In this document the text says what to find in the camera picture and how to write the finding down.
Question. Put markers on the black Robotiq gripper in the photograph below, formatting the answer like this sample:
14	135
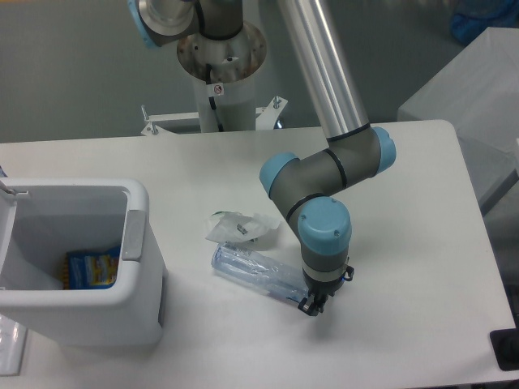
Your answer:
321	290

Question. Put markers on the white plastic wrapper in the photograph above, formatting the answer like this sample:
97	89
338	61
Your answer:
234	227

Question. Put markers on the black device at table edge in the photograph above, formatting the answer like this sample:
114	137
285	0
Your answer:
505	346

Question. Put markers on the white trash can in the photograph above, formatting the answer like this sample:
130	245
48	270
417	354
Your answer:
44	218

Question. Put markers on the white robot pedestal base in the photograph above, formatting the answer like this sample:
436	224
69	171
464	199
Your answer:
223	79

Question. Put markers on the blue yellow snack packet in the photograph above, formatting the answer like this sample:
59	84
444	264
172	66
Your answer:
83	269

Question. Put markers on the clear plastic sheet holder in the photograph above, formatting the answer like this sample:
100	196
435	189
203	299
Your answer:
13	338

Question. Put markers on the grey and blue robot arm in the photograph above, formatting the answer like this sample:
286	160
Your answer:
303	189

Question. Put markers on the clear crushed plastic bottle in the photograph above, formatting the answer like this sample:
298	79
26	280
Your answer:
263	274

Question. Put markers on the white covered side table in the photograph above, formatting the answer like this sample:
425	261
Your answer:
477	92

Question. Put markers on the blue bag in background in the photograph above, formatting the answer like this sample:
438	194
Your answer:
471	18

